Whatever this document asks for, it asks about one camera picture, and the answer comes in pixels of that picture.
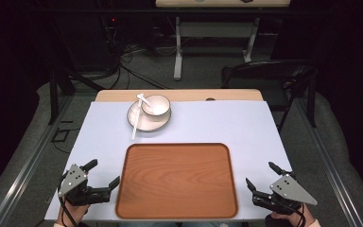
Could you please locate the white table mat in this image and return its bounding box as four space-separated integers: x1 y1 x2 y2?
43 100 293 222

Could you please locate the black folding chair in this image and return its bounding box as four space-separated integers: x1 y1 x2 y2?
220 59 319 132

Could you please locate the white spoon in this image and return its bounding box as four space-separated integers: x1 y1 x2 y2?
136 93 159 115
130 94 144 141

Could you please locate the white plate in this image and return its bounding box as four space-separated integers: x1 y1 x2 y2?
126 99 172 133

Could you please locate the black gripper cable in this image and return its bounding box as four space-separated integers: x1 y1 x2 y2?
282 201 307 227
58 171 74 227

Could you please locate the metal floor rail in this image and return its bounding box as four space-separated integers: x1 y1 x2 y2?
0 94 75 227
294 97 363 227

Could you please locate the white-legged desk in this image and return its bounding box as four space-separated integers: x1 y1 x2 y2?
155 0 292 81

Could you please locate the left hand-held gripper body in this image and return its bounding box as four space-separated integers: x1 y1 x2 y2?
58 164 112 207

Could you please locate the white bowl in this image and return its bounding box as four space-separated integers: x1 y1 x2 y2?
141 94 172 118

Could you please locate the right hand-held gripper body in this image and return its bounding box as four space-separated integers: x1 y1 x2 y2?
251 174 319 217

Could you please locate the person's left hand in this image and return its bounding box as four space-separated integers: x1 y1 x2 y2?
56 202 92 227

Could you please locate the wooden table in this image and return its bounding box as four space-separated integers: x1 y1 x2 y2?
94 88 265 103

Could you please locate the bundle of floor cables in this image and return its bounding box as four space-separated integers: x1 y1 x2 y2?
100 18 171 91

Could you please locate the brown wooden tray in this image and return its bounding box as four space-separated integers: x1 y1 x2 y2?
115 142 239 220

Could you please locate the black metal stand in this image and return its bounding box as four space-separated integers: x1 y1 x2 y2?
47 65 106 126

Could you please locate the person's right hand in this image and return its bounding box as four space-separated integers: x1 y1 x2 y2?
265 203 317 227

